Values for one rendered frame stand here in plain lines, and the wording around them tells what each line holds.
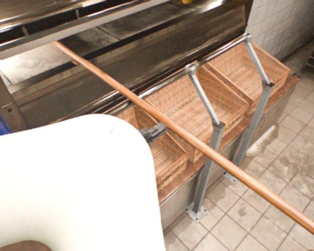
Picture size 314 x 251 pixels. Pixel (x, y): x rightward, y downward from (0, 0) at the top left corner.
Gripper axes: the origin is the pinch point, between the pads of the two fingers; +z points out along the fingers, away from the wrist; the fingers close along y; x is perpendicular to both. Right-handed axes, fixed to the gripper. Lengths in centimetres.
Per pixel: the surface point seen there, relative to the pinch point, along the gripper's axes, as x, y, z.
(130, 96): -19.6, -1.1, 4.9
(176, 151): -15, 51, 30
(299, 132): 21, 119, 180
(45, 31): -43, -24, -11
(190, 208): -2, 118, 39
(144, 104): -12.2, -1.3, 5.2
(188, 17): -57, 1, 82
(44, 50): -80, 1, -1
